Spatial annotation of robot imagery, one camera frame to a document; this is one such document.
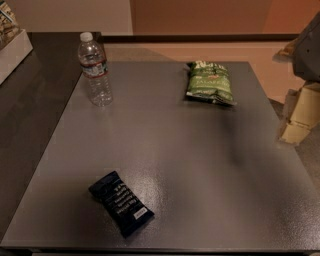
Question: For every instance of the dark blue rxbar wrapper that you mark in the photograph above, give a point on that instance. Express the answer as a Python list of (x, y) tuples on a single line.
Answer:
[(121, 203)]

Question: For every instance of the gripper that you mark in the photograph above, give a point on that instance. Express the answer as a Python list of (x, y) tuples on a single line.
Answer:
[(308, 55)]

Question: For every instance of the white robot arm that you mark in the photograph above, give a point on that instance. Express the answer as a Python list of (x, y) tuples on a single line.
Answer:
[(306, 53)]

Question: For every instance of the green jalapeno chip bag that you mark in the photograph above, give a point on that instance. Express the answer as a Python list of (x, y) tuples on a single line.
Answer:
[(209, 81)]

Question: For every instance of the white box with snacks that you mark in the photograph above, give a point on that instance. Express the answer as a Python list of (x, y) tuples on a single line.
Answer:
[(15, 44)]

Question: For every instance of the clear plastic water bottle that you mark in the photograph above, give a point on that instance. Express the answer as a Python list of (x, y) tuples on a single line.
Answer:
[(93, 62)]

